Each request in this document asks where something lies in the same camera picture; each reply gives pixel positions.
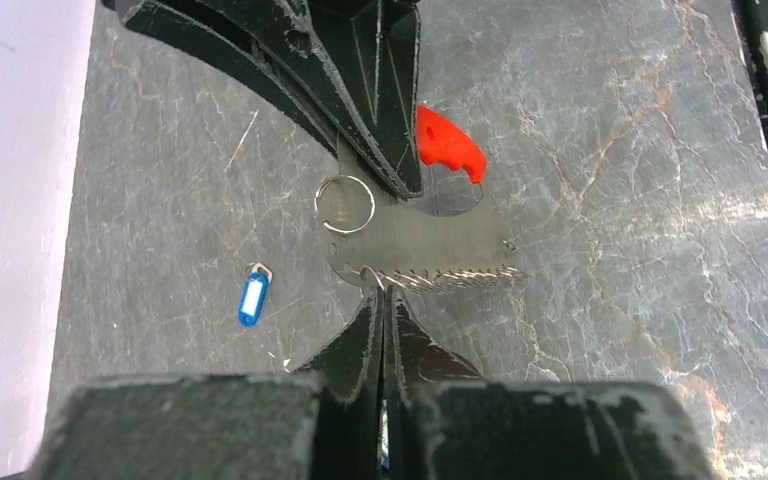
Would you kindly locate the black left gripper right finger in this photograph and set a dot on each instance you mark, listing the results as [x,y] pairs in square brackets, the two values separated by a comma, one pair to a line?
[446,421]

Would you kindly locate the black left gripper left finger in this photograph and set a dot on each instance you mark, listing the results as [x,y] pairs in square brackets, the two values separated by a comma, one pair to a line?
[320,421]

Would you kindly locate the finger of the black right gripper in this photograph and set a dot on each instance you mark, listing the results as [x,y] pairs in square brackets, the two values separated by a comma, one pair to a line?
[358,60]
[207,35]

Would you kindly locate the metal keyring tool red handle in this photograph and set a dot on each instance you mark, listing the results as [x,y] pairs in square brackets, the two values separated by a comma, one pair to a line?
[370,237]

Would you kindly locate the blue key tag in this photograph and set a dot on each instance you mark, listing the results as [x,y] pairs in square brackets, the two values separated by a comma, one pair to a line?
[258,279]

